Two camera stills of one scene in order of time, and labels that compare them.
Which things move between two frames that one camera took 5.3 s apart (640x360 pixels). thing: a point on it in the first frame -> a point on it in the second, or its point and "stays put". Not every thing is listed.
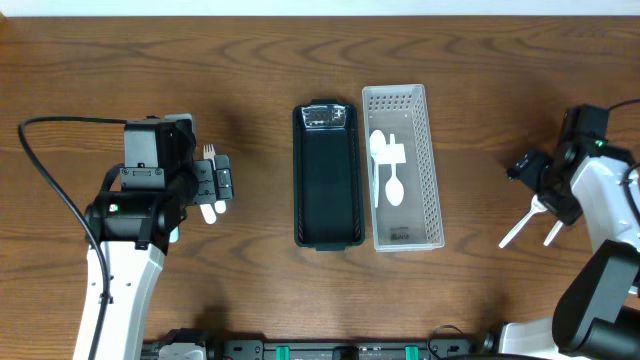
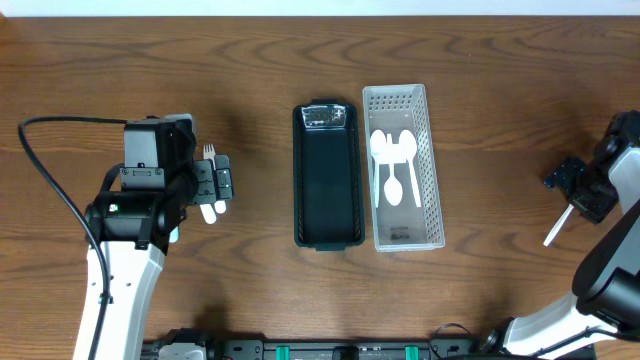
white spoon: (395, 154) stays put
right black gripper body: (558, 208) -> (578, 186)
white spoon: (536, 207) -> (407, 151)
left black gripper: (205, 181) stays put
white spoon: (554, 232) stays put
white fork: (208, 213) stays put
